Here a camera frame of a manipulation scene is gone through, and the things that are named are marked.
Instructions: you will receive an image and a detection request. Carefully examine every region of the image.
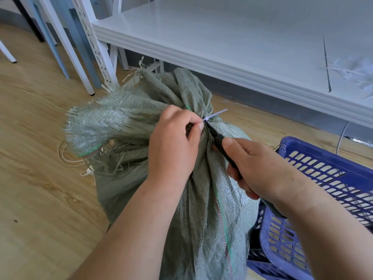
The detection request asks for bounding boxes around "person's left hand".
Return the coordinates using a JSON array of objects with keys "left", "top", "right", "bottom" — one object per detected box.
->
[{"left": 147, "top": 105, "right": 205, "bottom": 187}]

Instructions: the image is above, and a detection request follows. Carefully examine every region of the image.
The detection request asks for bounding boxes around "person's right hand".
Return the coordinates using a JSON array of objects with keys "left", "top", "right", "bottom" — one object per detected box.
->
[{"left": 212, "top": 138, "right": 314, "bottom": 208}]

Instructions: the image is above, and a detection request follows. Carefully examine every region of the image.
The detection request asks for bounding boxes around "black-handled cutting tool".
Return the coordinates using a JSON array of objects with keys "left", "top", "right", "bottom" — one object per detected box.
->
[{"left": 205, "top": 121, "right": 287, "bottom": 219}]

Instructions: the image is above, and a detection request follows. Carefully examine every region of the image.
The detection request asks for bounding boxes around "green woven sack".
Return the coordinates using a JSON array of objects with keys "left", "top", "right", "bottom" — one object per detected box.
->
[{"left": 63, "top": 67, "right": 261, "bottom": 280}]

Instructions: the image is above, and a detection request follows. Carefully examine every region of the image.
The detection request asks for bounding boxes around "person's right forearm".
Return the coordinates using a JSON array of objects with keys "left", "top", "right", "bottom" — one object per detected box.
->
[{"left": 274, "top": 184, "right": 373, "bottom": 280}]

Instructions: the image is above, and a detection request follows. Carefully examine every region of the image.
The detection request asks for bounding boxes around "person's left forearm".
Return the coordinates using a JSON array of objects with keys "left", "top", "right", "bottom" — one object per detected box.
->
[{"left": 69, "top": 175, "right": 190, "bottom": 280}]

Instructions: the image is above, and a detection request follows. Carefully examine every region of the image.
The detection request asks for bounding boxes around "white zip tie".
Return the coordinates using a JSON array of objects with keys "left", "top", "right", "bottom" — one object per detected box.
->
[{"left": 202, "top": 108, "right": 228, "bottom": 122}]

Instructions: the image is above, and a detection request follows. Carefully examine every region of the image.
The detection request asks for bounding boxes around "blue plastic basket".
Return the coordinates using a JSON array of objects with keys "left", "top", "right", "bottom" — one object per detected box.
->
[{"left": 246, "top": 136, "right": 373, "bottom": 280}]

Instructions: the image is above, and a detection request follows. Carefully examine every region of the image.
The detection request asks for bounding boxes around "white metal shelf rack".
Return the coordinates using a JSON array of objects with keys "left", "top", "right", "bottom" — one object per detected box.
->
[{"left": 70, "top": 0, "right": 373, "bottom": 129}]

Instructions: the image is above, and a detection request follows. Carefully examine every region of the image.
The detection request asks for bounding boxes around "black strip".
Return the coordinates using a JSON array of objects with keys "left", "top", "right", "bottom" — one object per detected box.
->
[{"left": 322, "top": 36, "right": 332, "bottom": 93}]

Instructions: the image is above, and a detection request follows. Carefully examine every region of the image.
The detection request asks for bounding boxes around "pile of white zip ties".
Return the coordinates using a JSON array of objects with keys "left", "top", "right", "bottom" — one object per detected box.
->
[{"left": 325, "top": 55, "right": 373, "bottom": 91}]

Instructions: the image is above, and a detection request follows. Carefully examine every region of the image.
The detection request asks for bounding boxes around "white cable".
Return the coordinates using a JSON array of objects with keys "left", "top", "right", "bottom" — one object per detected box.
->
[{"left": 336, "top": 122, "right": 350, "bottom": 155}]

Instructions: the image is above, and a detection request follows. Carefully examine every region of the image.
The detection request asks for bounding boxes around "white string loop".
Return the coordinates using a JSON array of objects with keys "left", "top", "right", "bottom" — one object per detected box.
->
[{"left": 57, "top": 140, "right": 95, "bottom": 177}]

